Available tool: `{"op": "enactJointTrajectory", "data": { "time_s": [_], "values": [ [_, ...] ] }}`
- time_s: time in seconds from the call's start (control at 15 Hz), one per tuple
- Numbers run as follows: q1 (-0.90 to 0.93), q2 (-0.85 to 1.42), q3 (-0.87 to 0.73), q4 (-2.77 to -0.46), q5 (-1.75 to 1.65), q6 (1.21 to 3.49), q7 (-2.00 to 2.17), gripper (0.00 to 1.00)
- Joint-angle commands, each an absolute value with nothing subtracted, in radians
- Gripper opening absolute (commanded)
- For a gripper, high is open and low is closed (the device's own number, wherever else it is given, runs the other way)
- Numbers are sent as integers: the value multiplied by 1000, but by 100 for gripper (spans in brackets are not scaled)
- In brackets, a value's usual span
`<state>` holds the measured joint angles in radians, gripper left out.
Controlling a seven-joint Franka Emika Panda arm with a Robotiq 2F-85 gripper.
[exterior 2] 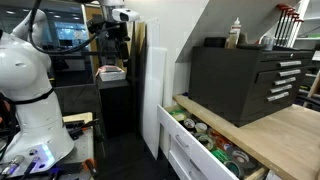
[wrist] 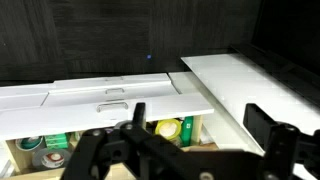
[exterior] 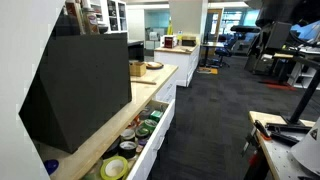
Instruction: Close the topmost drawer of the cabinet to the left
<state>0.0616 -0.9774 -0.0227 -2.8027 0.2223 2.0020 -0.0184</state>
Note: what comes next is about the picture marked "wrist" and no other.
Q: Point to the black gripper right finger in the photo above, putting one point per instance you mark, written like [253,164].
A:
[258,125]

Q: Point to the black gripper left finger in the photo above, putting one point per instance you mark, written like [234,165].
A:
[140,115]

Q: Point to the white drawer holding tape rolls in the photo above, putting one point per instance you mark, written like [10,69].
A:
[66,120]

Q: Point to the tall green box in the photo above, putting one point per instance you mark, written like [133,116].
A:
[187,130]

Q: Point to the flat green box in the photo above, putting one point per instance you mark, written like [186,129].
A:
[56,140]

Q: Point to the green round container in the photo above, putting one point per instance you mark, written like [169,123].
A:
[29,142]

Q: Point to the white cabinet frame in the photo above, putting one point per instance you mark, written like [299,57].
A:
[216,130]

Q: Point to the grey duct tape roll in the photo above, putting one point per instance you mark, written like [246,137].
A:
[50,158]

